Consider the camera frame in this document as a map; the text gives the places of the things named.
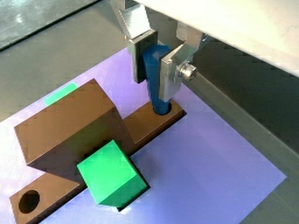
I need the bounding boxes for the purple base block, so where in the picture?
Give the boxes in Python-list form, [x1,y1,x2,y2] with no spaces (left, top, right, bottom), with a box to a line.
[0,49,286,224]

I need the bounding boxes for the brown T-shaped fixture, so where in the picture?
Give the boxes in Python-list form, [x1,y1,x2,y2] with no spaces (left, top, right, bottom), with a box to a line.
[10,80,184,224]

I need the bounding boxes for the green block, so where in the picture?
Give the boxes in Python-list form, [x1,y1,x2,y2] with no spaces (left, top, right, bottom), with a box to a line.
[43,82,78,106]
[77,141,148,209]

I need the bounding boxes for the blue peg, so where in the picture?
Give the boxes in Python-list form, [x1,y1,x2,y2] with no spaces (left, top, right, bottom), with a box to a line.
[142,45,170,116]

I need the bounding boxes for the green block right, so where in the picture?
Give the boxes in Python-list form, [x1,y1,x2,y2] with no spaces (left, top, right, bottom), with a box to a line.
[77,141,148,209]

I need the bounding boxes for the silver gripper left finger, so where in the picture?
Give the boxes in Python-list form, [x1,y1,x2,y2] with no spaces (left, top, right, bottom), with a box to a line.
[109,0,157,83]

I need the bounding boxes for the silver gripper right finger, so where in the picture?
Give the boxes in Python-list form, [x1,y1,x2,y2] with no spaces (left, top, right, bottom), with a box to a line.
[158,23,206,102]

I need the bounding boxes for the green block left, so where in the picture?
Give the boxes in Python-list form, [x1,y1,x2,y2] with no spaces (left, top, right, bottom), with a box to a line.
[43,82,78,106]

